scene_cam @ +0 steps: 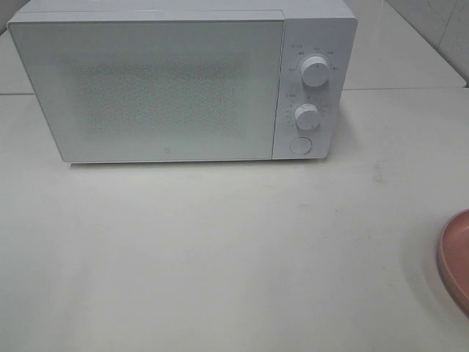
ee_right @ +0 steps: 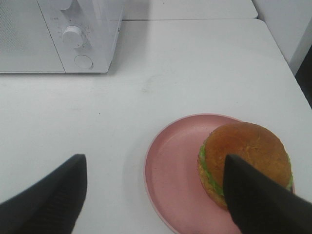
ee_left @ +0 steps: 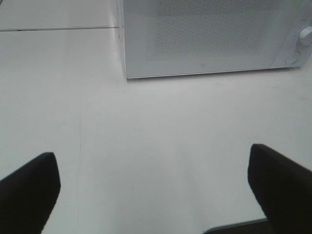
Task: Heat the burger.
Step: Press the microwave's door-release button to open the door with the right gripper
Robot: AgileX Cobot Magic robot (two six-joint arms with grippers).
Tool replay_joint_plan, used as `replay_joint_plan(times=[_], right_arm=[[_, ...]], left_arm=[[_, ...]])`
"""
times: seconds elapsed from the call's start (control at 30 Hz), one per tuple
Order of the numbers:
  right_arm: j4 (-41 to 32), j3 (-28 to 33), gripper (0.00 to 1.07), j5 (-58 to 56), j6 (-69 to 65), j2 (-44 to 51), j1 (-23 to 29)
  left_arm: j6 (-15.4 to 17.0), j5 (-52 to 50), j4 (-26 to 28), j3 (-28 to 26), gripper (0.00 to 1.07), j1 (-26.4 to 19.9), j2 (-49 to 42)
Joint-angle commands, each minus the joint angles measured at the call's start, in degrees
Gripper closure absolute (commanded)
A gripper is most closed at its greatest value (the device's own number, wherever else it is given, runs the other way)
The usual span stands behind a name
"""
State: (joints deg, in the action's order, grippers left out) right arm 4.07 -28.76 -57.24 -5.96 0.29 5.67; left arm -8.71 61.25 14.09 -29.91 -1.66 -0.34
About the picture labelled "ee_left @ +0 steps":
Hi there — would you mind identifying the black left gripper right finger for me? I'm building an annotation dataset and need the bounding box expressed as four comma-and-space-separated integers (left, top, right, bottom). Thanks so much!
248, 144, 312, 234

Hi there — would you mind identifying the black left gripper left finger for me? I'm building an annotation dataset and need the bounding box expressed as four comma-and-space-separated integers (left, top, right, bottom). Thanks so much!
0, 152, 61, 234

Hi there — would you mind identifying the white round door release button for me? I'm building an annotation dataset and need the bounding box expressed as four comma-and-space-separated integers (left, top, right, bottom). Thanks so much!
285, 51, 301, 65

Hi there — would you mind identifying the white microwave door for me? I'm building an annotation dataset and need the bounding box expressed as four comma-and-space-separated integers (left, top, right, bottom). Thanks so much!
117, 0, 303, 78

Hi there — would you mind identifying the white microwave oven body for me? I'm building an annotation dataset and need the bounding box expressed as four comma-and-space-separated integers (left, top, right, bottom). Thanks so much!
270, 0, 312, 69

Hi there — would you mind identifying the white lower microwave knob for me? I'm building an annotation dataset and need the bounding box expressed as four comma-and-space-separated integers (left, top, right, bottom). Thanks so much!
299, 26, 312, 46

